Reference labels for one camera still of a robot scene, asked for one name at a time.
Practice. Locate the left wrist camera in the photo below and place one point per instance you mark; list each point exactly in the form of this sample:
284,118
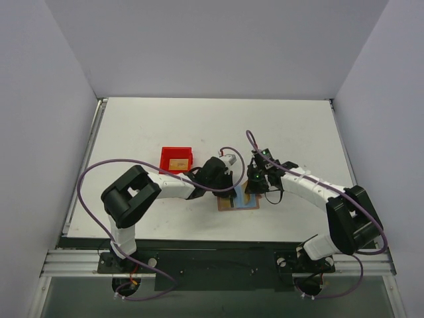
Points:
228,159

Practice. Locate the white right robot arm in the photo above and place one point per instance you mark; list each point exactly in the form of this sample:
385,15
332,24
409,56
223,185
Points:
352,219

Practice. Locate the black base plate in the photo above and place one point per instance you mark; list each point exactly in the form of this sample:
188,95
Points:
199,265

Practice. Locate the red plastic bin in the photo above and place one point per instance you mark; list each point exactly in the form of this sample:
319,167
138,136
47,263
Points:
169,152

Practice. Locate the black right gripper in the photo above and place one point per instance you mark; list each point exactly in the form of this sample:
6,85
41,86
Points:
254,185

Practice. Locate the tan leather card holder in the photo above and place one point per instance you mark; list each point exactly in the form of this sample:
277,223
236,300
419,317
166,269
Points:
254,204

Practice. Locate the aluminium frame rail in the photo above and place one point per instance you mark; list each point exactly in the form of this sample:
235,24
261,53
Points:
75,263

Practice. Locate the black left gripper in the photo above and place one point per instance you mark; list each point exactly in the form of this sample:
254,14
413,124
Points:
226,185

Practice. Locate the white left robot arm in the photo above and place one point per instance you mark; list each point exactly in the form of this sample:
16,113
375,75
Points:
130,196

